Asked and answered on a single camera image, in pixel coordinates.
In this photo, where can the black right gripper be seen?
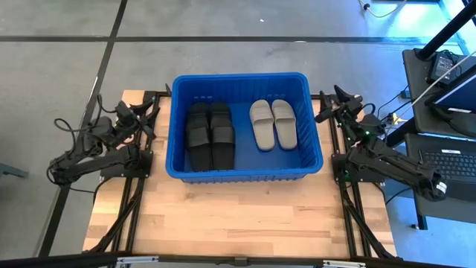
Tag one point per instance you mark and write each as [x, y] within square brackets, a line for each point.
[351, 113]

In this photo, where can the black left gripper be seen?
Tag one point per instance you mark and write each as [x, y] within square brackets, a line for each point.
[128, 119]

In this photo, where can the beige rubber slide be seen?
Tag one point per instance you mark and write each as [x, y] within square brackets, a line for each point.
[262, 126]
[284, 124]

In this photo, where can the black rubber slide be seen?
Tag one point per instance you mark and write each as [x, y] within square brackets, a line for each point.
[222, 141]
[199, 141]

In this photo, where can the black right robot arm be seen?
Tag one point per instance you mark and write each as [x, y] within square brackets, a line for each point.
[390, 164]

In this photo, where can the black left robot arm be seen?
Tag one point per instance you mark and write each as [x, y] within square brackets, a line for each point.
[104, 164]

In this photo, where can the blue plastic bin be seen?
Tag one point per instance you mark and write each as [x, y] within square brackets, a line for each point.
[241, 164]

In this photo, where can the yellow plug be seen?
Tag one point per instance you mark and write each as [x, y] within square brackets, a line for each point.
[397, 119]

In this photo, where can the black power adapter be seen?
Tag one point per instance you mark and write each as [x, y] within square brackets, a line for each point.
[440, 67]

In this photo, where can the black flat display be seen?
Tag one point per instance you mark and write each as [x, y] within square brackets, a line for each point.
[457, 97]

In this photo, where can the black keyboard laptop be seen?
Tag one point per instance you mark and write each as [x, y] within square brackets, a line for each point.
[450, 164]

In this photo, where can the black laptop desk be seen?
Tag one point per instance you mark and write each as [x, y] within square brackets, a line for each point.
[431, 212]

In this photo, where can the gray furniture foot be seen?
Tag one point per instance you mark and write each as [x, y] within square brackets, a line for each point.
[11, 170]

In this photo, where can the black desk with post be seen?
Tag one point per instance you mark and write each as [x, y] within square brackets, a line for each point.
[420, 111]

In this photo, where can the black aluminium frame rails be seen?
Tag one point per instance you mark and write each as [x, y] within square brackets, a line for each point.
[134, 219]
[347, 223]

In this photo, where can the black slanted desk post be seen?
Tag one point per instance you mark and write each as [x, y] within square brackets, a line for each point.
[446, 31]

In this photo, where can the black camera mount crossbar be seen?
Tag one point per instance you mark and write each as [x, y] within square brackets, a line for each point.
[238, 260]

